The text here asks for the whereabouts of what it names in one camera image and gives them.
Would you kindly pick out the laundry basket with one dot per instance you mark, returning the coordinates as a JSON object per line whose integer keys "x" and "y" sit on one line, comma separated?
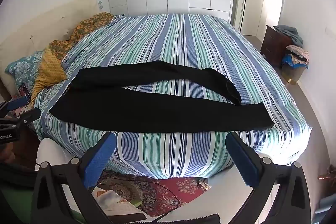
{"x": 294, "y": 74}

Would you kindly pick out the wall switch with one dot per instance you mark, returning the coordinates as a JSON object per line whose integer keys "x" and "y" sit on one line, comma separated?
{"x": 100, "y": 5}

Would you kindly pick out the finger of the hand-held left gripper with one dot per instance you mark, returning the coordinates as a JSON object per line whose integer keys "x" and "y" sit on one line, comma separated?
{"x": 29, "y": 116}
{"x": 17, "y": 103}

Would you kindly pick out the striped bedspread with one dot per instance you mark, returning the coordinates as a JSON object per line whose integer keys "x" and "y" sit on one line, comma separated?
{"x": 183, "y": 40}

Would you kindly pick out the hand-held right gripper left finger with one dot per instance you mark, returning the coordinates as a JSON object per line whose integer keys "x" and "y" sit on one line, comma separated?
{"x": 98, "y": 161}

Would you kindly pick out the yellow pillow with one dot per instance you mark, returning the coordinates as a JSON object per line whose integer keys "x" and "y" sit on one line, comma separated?
{"x": 48, "y": 69}

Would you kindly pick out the red patterned rug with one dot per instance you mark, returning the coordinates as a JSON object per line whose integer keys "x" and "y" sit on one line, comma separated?
{"x": 157, "y": 195}

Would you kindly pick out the blue damask pillow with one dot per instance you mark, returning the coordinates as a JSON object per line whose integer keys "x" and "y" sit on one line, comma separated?
{"x": 25, "y": 69}

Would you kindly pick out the grey-blue clothes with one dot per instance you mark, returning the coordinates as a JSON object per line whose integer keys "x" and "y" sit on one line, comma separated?
{"x": 290, "y": 32}

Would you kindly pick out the black pants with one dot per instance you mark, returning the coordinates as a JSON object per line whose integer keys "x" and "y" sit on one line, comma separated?
{"x": 118, "y": 108}

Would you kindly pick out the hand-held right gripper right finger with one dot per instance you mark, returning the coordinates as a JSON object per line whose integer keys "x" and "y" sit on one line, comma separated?
{"x": 242, "y": 161}

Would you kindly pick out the brown box with clothes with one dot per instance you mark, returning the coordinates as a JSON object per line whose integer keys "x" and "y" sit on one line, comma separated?
{"x": 274, "y": 43}

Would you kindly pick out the orange floral blanket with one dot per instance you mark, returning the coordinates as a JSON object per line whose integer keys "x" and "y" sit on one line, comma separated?
{"x": 86, "y": 27}

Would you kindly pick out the papers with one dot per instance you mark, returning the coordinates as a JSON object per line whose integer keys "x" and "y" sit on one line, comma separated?
{"x": 115, "y": 203}

